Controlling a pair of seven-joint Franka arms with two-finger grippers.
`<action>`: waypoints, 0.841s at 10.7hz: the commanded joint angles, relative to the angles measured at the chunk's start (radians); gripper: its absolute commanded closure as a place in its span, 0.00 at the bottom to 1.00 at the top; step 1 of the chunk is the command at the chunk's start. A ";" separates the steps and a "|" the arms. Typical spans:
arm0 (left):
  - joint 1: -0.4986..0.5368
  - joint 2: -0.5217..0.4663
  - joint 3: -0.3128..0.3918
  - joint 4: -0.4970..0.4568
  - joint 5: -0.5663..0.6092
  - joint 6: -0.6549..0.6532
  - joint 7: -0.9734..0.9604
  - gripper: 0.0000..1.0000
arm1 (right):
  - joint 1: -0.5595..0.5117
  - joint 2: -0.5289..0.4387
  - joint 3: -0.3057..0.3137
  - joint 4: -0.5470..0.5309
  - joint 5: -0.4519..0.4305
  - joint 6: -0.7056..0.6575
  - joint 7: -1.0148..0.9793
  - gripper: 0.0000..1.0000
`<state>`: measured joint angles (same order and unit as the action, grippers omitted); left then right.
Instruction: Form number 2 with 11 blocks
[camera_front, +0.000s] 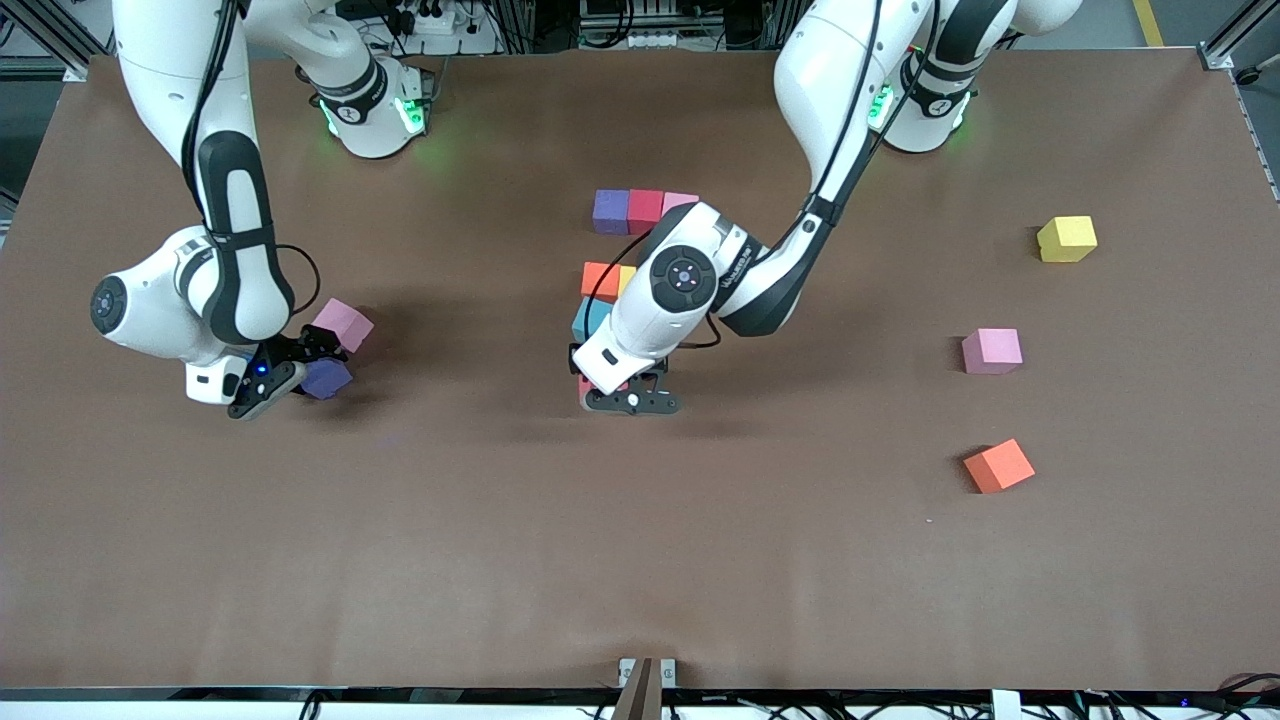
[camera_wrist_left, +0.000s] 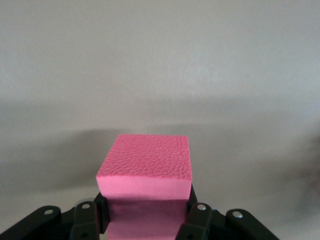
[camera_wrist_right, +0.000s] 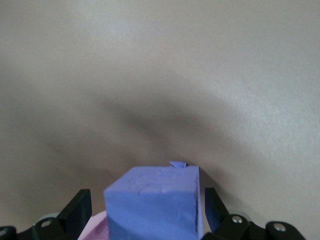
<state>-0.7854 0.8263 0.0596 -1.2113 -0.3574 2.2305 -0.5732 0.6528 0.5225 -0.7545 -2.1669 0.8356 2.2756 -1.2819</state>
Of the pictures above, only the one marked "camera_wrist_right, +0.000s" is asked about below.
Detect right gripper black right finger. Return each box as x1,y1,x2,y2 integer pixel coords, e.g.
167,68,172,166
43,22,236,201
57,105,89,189
201,187,310,240

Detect purple foam cube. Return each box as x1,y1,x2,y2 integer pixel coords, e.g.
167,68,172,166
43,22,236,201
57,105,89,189
103,160,202,240

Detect pink foam cube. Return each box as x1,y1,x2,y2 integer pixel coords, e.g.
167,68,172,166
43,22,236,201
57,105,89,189
77,211,111,240

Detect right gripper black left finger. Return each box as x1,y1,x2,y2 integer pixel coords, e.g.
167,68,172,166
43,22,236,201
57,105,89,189
0,188,92,240

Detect brown paper table cover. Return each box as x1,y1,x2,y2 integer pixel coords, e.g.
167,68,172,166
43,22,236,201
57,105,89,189
0,0,320,240

